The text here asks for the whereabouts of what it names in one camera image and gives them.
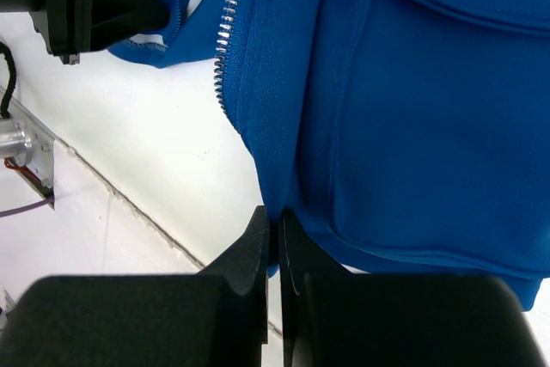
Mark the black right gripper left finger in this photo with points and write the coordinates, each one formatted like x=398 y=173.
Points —
x=215 y=317

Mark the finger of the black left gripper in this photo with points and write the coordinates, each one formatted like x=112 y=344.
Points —
x=113 y=21

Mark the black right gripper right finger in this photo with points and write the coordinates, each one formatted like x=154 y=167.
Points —
x=334 y=317

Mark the blue zip-up vest jacket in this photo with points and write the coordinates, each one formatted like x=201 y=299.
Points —
x=406 y=135

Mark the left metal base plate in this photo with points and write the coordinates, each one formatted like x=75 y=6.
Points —
x=27 y=147

